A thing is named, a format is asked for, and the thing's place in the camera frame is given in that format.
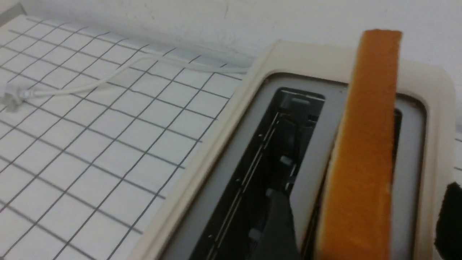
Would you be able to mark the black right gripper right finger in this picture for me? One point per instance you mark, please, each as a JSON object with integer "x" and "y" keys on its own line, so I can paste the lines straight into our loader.
{"x": 448, "y": 240}

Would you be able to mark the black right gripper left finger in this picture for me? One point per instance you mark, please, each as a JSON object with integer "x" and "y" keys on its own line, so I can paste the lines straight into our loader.
{"x": 278, "y": 241}

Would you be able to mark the toasted bread slice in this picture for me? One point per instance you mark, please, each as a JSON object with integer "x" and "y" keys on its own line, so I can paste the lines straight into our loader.
{"x": 355, "y": 218}

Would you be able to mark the cream white toaster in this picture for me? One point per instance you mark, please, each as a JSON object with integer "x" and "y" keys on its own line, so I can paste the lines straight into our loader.
{"x": 277, "y": 133}

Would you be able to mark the white grid tablecloth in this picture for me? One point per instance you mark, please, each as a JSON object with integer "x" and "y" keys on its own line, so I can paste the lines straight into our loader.
{"x": 82, "y": 175}

